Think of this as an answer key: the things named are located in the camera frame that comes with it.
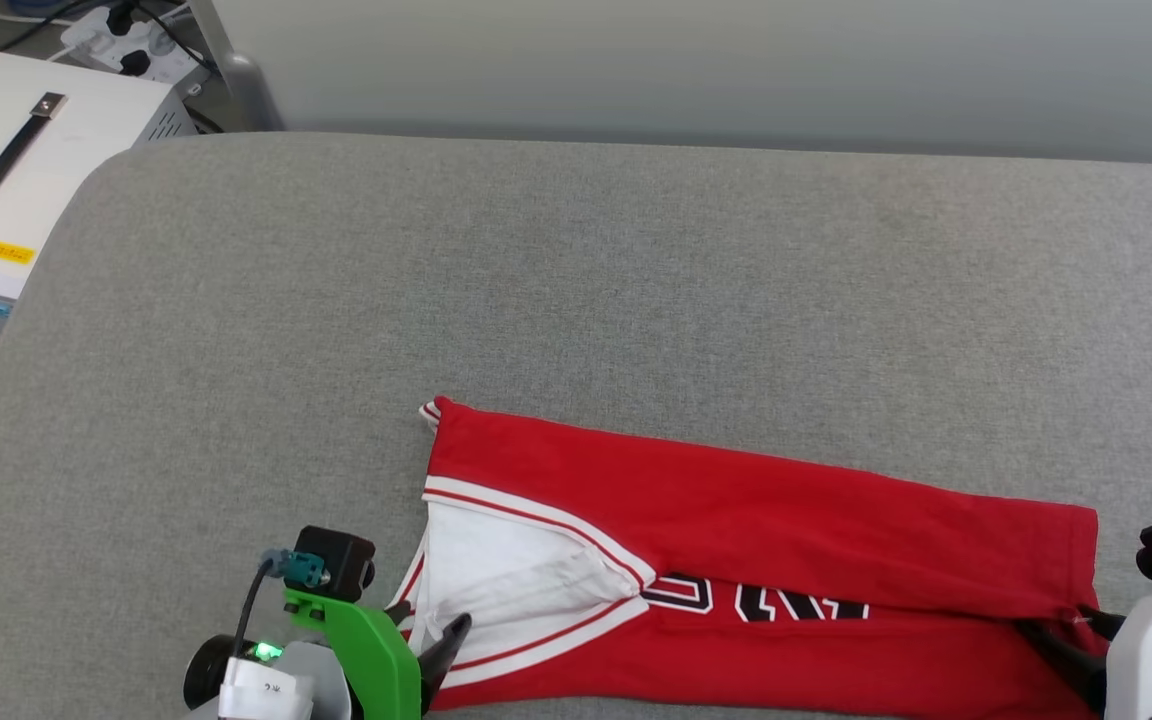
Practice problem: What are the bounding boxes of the white power strip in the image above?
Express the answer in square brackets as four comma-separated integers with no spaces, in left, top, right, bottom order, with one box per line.
[60,4,214,87]

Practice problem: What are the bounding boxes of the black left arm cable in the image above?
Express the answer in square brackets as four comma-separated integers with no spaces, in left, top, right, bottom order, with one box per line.
[232,556,282,643]

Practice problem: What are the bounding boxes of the black strap box handle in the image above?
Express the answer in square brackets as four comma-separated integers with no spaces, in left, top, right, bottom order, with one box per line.
[0,91,70,224]

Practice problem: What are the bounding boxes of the grey partition post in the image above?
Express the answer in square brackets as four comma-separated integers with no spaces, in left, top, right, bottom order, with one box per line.
[188,0,285,134]

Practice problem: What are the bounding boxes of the white partition panel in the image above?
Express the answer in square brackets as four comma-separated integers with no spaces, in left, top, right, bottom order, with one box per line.
[206,0,1152,167]

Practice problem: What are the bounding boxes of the black floor cable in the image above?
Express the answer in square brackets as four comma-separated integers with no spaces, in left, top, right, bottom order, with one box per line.
[0,0,89,69]

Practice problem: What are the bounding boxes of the red and white jersey shirt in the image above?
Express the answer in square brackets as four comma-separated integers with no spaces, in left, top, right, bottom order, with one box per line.
[387,395,1113,720]

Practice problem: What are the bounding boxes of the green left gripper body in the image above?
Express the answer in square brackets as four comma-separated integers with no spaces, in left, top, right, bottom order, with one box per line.
[282,589,425,720]

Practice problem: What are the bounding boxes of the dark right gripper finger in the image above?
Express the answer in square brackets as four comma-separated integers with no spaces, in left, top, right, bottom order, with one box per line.
[1015,617,1109,717]
[1076,604,1129,643]

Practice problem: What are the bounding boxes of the white equipment box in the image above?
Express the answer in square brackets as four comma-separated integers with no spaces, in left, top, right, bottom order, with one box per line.
[0,51,200,342]

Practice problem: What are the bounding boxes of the white cable label tag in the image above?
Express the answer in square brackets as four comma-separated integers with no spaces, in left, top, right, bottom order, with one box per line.
[218,654,300,720]

